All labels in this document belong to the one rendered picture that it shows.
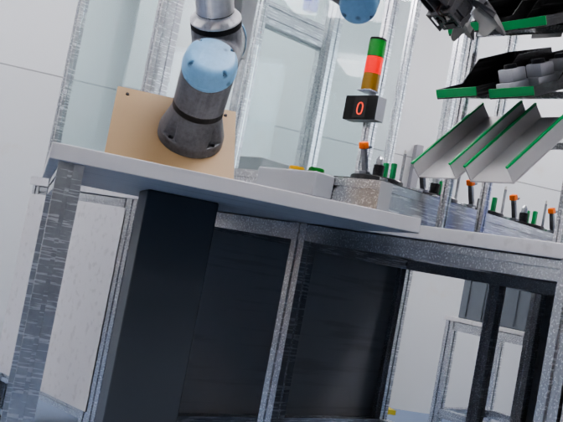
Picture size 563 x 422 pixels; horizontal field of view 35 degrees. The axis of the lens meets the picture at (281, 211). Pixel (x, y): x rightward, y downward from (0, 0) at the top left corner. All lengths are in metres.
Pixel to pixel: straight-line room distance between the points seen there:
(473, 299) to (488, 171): 2.29
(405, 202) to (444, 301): 3.25
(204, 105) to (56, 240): 0.51
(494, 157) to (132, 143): 0.83
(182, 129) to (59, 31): 3.03
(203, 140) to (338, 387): 1.75
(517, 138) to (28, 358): 1.23
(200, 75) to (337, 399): 1.93
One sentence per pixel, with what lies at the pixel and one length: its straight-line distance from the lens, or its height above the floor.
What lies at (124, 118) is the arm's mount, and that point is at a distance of 2.08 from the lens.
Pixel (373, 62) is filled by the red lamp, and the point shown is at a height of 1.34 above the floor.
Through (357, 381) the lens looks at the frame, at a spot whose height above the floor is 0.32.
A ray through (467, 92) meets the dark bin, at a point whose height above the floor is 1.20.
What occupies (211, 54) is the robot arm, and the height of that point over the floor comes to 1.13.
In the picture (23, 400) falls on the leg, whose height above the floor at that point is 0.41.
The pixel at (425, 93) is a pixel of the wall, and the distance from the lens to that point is 5.41.
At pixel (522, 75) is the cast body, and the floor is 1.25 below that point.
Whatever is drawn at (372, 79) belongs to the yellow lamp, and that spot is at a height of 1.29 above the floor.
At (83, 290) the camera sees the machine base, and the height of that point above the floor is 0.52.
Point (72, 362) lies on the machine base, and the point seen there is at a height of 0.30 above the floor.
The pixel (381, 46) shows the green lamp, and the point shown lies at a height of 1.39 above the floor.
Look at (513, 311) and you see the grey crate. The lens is 4.25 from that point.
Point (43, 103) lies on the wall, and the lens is 4.91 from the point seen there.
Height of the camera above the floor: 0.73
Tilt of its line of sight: 3 degrees up
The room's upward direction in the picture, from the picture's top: 11 degrees clockwise
